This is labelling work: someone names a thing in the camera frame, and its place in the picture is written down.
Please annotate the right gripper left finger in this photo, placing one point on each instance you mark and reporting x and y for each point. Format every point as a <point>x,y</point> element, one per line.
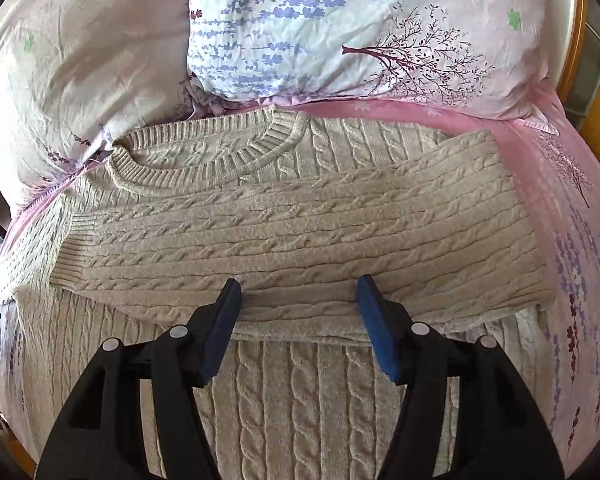
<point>99,433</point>

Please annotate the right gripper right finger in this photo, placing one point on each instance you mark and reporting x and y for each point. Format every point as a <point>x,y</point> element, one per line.
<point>500,432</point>

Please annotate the pink floral bed sheet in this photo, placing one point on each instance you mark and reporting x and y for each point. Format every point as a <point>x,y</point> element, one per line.
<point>570,269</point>

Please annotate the pale pink floral pillow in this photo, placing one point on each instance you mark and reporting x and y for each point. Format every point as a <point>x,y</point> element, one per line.
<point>75,75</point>

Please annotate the white blue floral pillow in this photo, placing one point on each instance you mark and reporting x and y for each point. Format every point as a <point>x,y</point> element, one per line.
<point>480,57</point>

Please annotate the wooden window frame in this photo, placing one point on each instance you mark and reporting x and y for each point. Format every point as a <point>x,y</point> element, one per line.
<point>579,83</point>

